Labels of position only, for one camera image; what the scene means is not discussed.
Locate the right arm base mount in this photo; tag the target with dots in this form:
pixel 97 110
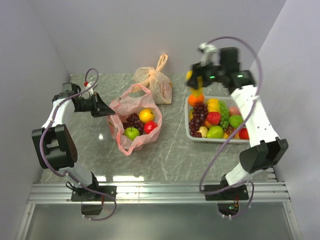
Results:
pixel 228 201

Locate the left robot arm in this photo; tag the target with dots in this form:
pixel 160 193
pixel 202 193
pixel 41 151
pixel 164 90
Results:
pixel 54 145

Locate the pink fake peach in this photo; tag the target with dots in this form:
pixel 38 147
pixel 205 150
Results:
pixel 233 110

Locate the green fake guava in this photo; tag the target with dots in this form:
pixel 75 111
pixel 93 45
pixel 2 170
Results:
pixel 235 121

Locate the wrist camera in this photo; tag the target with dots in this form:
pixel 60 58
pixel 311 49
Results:
pixel 207 50
pixel 90 87

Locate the pink plastic bag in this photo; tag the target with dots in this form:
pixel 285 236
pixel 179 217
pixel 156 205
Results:
pixel 135 99

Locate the yellow fake banana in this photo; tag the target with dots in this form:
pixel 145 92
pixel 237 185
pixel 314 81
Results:
pixel 213 105

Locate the dark red grape bunch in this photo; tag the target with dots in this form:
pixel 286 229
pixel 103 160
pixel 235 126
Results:
pixel 198 116

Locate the red yellow fake pear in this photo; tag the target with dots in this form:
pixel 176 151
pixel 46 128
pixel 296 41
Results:
pixel 243 134

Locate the purple grape bunch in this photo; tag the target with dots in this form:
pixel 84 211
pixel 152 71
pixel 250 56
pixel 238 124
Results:
pixel 133 121

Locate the green grape bunch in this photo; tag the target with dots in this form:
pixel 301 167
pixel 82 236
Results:
pixel 225 115

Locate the red fake strawberry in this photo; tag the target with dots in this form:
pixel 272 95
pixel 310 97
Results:
pixel 213 118

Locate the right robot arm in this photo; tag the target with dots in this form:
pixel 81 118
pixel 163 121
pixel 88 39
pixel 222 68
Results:
pixel 221 65

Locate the white plastic fruit basket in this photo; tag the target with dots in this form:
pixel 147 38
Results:
pixel 228 131

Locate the orange fake orange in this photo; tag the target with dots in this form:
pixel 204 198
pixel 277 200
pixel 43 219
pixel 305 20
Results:
pixel 195 99

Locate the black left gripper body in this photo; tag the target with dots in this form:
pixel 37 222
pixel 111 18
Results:
pixel 86 105

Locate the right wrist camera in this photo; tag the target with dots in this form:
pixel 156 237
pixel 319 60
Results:
pixel 207 50

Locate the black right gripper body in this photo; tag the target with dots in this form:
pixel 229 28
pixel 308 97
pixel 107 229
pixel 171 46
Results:
pixel 210 74

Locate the tied beige plastic bag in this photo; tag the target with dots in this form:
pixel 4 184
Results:
pixel 158 83

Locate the red fake apple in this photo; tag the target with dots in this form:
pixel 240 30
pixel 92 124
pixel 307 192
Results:
pixel 149 127

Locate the yellow fake lemon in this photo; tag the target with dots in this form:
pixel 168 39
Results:
pixel 146 115

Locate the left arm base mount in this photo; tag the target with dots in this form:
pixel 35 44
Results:
pixel 91 203

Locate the yellow fake mango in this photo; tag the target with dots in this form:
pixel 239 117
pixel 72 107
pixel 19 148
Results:
pixel 195 83

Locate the green fake apple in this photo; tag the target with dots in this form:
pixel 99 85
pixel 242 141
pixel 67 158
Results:
pixel 215 132
pixel 131 133

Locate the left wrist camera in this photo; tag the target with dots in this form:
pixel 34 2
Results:
pixel 90 87

